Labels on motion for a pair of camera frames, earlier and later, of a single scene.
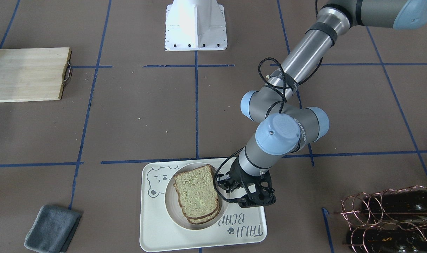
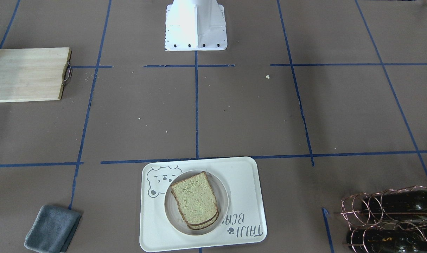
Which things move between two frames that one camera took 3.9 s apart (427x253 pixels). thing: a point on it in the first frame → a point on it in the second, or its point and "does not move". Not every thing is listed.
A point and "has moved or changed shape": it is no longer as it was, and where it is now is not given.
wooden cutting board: [26, 74] does not move
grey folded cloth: [53, 230] does not move
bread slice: [206, 219] → [203, 226]
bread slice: [196, 189] has moved or changed shape
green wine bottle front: [369, 240] does not move
